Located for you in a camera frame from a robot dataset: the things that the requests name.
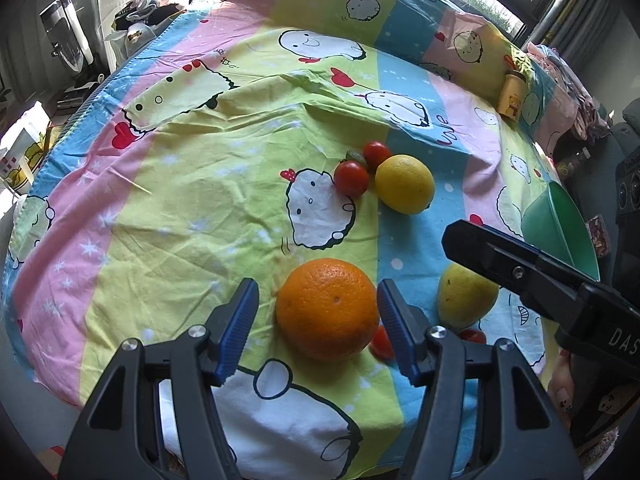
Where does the orange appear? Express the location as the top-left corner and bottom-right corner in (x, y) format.
(275, 258), (381, 362)

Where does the clear dried snack box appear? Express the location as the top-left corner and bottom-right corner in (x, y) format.
(587, 214), (610, 258)

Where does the clear plastic bottle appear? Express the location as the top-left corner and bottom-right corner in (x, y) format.
(557, 147), (593, 176)

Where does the colourful cartoon printed bedsheet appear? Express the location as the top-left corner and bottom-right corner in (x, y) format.
(2, 0), (608, 480)

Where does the person's right hand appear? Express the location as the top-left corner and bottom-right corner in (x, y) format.
(547, 350), (576, 418)

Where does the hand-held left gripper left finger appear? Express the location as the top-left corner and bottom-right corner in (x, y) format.
(59, 277), (261, 480)

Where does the yellow-green citrus fruit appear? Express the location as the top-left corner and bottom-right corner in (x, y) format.
(437, 262), (501, 331)

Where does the yellow cartoon bottle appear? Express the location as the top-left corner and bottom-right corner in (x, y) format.
(496, 57), (528, 123)

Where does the grey sofa seat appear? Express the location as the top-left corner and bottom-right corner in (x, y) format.
(542, 105), (640, 211)

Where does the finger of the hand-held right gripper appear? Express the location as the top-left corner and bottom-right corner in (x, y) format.
(442, 219), (588, 321)

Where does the pile of bags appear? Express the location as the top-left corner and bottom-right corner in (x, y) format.
(102, 0), (188, 61)

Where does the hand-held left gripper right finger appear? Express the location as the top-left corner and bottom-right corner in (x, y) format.
(376, 279), (583, 480)

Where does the yellow lemon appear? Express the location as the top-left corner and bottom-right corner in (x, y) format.
(374, 155), (436, 216)

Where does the grey curtain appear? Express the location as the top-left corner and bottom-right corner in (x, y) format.
(530, 0), (608, 56)

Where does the green plastic bowl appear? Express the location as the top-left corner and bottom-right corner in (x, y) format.
(521, 181), (601, 281)

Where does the white paper bag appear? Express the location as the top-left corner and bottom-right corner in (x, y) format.
(0, 102), (53, 196)

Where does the pile of pink clothes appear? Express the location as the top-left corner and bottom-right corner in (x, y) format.
(522, 42), (608, 141)

